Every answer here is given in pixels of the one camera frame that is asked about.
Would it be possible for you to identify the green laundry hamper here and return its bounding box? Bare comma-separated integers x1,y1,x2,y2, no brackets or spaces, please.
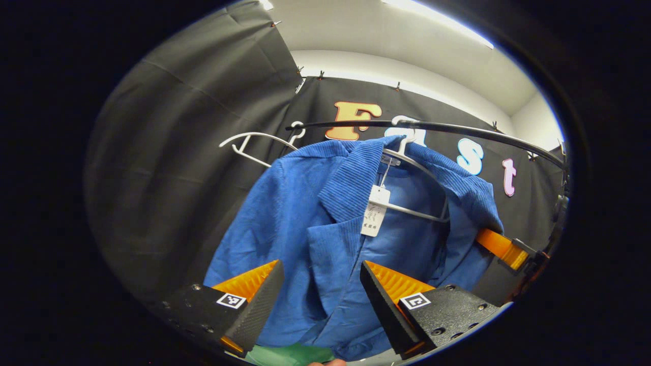
247,343,336,366

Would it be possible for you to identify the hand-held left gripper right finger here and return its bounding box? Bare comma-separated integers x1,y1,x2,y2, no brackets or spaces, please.
359,260,503,360

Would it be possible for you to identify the blue corduroy shirt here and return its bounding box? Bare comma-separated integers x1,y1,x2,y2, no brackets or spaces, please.
203,135,505,361

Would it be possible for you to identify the black backdrop cloth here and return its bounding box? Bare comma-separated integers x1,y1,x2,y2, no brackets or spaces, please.
84,0,570,306

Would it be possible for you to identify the white plastic clothes hanger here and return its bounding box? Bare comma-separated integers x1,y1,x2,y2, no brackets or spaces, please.
380,116,452,224
219,121,307,168

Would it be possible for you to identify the black clothes rack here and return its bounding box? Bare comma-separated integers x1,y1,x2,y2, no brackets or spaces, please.
285,119,570,171

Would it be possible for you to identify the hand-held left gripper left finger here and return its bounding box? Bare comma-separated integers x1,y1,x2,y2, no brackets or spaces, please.
162,259,285,358

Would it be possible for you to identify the white paper garment tag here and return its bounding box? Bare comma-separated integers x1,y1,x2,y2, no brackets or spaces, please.
360,185,391,238

